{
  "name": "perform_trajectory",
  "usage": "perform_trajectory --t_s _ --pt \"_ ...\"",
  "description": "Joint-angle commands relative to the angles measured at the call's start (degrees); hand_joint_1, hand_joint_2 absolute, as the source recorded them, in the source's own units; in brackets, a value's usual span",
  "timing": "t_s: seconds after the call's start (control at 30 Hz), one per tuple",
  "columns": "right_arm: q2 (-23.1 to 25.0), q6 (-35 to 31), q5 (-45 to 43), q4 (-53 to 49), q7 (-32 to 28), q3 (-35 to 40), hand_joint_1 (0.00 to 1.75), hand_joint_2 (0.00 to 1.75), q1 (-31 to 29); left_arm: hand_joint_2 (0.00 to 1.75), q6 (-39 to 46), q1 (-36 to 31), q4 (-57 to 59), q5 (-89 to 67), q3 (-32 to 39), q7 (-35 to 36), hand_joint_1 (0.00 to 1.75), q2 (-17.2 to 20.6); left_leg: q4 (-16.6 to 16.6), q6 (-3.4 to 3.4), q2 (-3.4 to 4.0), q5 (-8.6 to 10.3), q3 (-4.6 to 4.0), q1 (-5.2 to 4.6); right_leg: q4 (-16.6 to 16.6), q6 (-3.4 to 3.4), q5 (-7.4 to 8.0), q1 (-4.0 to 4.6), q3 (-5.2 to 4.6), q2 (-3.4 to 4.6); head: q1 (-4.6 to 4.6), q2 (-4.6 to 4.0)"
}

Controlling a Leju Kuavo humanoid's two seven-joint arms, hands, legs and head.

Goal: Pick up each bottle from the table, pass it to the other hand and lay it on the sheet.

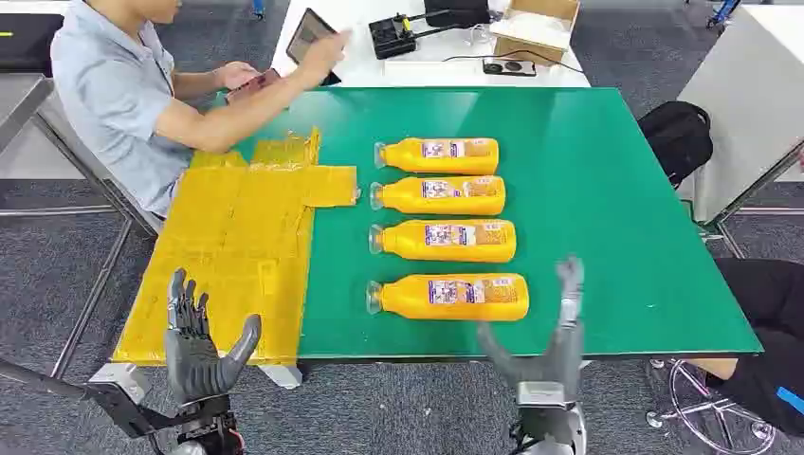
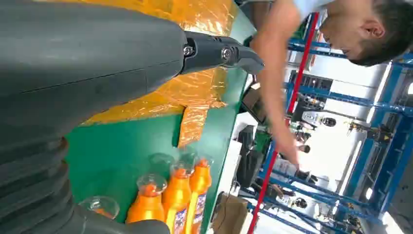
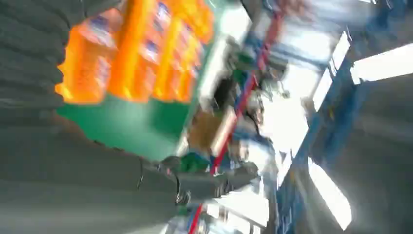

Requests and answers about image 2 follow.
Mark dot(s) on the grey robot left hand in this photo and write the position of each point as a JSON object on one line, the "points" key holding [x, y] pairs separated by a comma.
{"points": [[80, 58]]}

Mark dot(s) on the person's hand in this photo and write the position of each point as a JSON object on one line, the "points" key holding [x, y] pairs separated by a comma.
{"points": [[288, 153]]}

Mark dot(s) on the orange drink bottle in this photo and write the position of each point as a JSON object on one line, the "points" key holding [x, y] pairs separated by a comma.
{"points": [[176, 197], [146, 203], [200, 184], [103, 206]]}

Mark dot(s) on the black chair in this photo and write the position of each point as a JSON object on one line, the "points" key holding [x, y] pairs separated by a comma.
{"points": [[250, 161]]}

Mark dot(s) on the white robot head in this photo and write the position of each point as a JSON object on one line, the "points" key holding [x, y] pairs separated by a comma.
{"points": [[314, 118]]}

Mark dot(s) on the black screen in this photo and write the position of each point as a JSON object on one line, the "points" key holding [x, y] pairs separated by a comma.
{"points": [[256, 105]]}

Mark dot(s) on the red pole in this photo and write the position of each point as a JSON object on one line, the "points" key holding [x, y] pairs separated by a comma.
{"points": [[298, 80]]}

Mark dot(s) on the brown cardboard box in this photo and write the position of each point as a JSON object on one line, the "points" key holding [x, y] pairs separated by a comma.
{"points": [[230, 214]]}

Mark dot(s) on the green table mat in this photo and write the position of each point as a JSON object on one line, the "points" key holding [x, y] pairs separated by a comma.
{"points": [[113, 161]]}

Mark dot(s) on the yellow plastic sheet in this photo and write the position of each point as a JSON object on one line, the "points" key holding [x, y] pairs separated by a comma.
{"points": [[197, 87]]}

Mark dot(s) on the ribbed grey left arm sleeve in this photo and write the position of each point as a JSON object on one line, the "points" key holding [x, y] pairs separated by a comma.
{"points": [[29, 187]]}

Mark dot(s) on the person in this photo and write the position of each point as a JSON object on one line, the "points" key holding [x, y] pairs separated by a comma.
{"points": [[361, 29]]}

